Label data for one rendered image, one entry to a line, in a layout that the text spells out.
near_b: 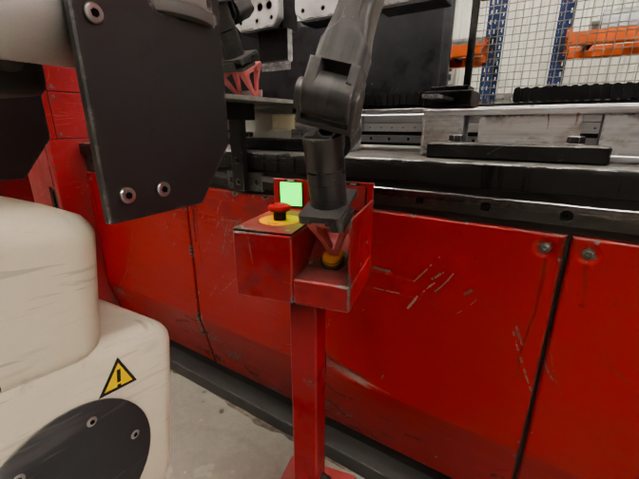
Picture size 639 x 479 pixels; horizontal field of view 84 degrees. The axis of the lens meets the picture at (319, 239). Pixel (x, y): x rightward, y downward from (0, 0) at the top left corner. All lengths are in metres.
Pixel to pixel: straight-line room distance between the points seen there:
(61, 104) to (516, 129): 1.47
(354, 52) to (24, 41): 0.34
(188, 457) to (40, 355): 1.07
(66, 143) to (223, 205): 0.78
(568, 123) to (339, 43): 0.47
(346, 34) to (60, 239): 0.38
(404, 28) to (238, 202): 0.86
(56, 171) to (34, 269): 1.42
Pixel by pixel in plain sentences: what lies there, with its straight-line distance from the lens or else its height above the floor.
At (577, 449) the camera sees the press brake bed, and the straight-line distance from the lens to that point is 0.90.
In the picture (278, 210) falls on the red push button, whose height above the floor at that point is 0.80.
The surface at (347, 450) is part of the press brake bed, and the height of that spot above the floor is 0.05.
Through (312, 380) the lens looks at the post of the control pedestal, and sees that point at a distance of 0.73.
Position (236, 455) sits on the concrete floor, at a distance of 1.27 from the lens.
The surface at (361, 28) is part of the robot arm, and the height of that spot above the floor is 1.05.
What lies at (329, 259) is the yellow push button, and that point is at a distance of 0.60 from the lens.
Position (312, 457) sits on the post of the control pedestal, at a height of 0.28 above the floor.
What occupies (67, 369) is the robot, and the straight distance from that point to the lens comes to 0.27.
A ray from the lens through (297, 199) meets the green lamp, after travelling 0.70.
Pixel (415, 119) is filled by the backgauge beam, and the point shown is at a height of 0.95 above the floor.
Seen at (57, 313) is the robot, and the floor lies 0.84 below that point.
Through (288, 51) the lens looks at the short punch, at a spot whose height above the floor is 1.12.
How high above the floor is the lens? 0.94
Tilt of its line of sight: 18 degrees down
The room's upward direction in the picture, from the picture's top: straight up
